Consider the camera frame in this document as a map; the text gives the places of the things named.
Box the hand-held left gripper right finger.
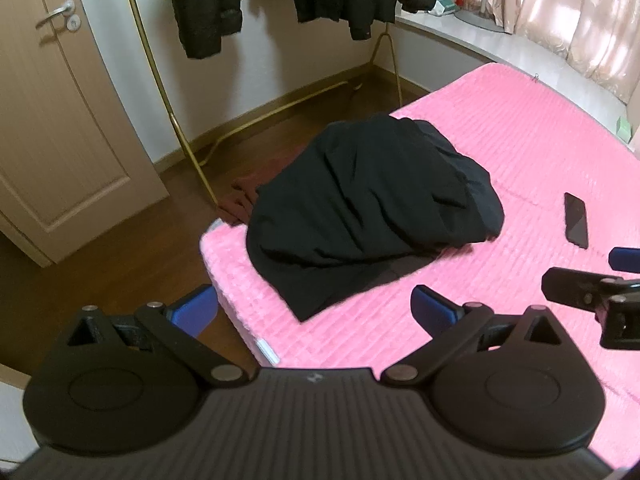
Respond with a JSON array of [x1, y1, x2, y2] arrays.
[[381, 284, 576, 388]]

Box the beige door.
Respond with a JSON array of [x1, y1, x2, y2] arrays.
[[0, 0, 168, 267]]

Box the pink curtains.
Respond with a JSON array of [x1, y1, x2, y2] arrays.
[[467, 0, 640, 107]]

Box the silver door handle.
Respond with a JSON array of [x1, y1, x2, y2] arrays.
[[36, 0, 81, 32]]

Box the black smartphone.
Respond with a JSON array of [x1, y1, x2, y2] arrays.
[[564, 192, 589, 250]]

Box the grey window sill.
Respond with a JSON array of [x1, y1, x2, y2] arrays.
[[394, 7, 640, 155]]

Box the gold clothes rack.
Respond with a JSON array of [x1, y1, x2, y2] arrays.
[[119, 0, 405, 211]]

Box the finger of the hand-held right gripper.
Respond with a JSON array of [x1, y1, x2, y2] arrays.
[[608, 247, 640, 275], [541, 266, 640, 351]]

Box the pink fluffy blanket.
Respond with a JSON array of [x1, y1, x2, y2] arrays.
[[200, 61, 640, 471]]

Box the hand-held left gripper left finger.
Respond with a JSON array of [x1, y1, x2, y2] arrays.
[[65, 284, 251, 388]]

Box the dark brown garment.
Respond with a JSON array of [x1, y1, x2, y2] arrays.
[[229, 160, 281, 224]]

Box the black sweater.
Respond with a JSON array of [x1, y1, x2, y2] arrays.
[[246, 115, 505, 322]]

